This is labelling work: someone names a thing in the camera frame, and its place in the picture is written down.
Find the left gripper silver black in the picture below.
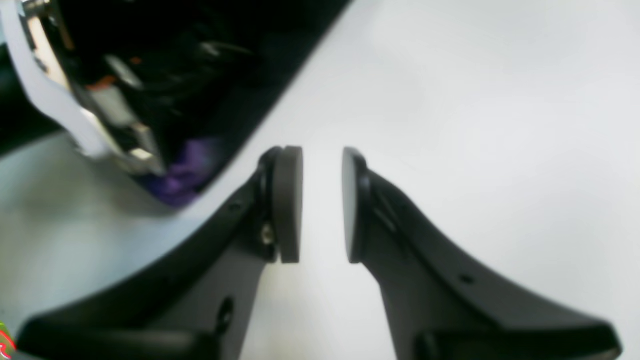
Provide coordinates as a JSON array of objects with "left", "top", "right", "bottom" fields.
[{"left": 1, "top": 0, "right": 166, "bottom": 176}]

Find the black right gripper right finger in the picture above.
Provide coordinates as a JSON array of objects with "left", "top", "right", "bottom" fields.
[{"left": 342, "top": 146, "right": 623, "bottom": 360}]

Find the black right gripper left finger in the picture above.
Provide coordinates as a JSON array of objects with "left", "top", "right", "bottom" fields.
[{"left": 14, "top": 146, "right": 304, "bottom": 360}]

